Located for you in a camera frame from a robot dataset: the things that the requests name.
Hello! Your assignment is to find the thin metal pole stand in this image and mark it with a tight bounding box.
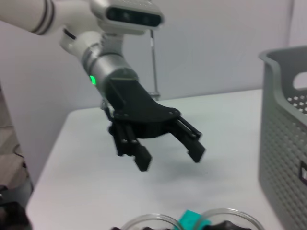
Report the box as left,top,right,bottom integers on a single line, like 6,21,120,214
149,28,162,100

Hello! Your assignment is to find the brown grey box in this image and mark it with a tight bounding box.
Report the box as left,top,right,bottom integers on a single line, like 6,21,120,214
0,153,31,185

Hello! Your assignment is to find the teal square building brick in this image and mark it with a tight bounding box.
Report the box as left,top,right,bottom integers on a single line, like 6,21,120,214
178,209,210,230

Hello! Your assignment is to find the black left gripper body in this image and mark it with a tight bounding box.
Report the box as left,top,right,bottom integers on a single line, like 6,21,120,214
103,78,182,140

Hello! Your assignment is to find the black equipment base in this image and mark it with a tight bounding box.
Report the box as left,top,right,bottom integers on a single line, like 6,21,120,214
0,184,31,230

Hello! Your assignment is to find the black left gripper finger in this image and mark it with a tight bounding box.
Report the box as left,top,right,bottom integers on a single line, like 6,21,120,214
107,119,154,173
167,116,207,164

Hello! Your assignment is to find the grey perforated plastic storage bin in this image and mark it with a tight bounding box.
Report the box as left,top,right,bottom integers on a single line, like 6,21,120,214
258,45,307,230

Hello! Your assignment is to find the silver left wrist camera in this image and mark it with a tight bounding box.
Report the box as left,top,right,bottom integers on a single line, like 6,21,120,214
90,0,166,36

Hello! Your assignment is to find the glass teacup black sleeve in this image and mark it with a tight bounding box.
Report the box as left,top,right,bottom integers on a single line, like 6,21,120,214
198,207,266,230
117,207,184,230

